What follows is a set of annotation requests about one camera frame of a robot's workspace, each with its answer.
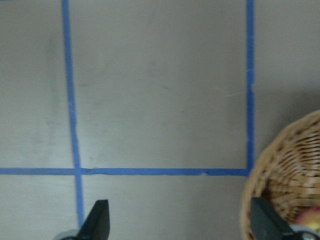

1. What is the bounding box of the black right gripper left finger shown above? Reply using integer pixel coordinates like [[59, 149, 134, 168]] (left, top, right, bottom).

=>
[[77, 199, 110, 240]]

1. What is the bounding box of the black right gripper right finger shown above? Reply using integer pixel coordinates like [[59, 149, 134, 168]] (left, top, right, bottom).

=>
[[250, 197, 295, 240]]

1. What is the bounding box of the red yellow apple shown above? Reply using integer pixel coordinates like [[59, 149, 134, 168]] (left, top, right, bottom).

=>
[[294, 207, 320, 234]]

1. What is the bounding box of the wicker basket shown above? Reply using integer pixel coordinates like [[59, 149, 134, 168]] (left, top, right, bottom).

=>
[[239, 110, 320, 240]]

